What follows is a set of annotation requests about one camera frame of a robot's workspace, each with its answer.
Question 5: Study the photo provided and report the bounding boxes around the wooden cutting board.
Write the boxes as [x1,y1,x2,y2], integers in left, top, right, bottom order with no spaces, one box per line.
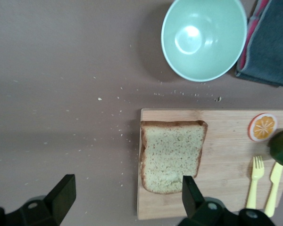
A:
[136,108,283,221]

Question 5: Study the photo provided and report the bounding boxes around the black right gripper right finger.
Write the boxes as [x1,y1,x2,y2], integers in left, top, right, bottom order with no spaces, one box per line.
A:
[182,175,206,219]

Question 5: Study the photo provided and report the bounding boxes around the yellow plastic knife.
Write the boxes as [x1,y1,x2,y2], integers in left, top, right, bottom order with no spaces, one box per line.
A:
[264,161,283,218]

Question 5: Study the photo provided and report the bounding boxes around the orange slice toy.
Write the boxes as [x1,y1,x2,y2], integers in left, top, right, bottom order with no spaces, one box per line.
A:
[248,113,278,142]

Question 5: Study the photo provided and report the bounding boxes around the dark green avocado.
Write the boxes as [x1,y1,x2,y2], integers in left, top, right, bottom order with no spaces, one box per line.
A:
[267,128,283,168]

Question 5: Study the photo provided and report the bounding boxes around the yellow plastic fork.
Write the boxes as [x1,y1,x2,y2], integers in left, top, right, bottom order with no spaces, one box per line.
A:
[246,155,265,210]

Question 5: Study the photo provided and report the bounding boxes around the pale green bowl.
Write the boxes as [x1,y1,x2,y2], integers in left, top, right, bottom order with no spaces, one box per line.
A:
[160,0,248,82]

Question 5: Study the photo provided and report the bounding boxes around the plain bread slice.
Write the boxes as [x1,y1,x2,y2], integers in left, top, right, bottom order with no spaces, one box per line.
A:
[139,120,208,195]

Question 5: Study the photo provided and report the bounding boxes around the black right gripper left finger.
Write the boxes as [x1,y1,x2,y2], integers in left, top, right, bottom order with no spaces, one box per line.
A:
[43,174,76,219]

